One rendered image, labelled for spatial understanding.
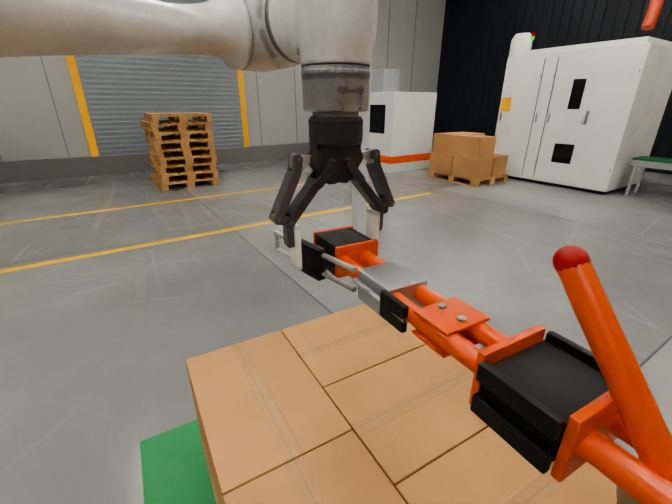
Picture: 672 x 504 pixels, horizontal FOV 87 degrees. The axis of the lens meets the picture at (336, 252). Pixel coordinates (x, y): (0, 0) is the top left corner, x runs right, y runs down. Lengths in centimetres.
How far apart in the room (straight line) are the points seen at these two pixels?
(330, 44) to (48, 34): 27
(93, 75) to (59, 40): 916
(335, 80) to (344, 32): 5
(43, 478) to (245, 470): 119
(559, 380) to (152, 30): 51
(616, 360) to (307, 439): 99
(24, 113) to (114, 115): 153
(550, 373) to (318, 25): 42
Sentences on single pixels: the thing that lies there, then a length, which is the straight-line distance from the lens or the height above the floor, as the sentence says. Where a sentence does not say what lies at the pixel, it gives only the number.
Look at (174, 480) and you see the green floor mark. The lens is 190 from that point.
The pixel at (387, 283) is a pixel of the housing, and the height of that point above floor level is 126.
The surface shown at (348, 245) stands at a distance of 53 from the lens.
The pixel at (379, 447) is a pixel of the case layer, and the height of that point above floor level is 54.
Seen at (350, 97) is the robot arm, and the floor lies 147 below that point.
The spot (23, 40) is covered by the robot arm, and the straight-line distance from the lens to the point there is 38.
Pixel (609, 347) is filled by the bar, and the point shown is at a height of 132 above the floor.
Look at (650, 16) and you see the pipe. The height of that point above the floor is 264.
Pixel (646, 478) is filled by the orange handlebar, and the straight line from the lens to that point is 32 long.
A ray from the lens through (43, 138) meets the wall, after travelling 972.
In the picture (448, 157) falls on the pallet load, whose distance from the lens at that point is 766.
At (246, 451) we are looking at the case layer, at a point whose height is 54.
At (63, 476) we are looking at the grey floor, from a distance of 213.
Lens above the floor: 147
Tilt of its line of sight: 23 degrees down
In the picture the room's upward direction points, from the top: straight up
